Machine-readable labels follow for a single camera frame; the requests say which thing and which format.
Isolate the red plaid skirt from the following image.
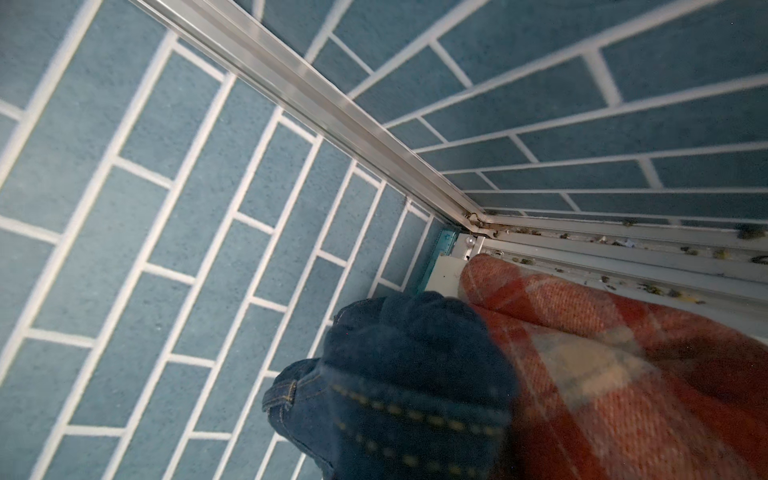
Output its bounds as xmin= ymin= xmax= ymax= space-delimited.
xmin=459 ymin=255 xmax=767 ymax=479

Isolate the aluminium corner frame post right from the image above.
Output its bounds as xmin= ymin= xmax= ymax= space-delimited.
xmin=137 ymin=1 xmax=491 ymax=234

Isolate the dark navy skirt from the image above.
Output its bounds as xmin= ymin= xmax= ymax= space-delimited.
xmin=262 ymin=292 xmax=519 ymax=479

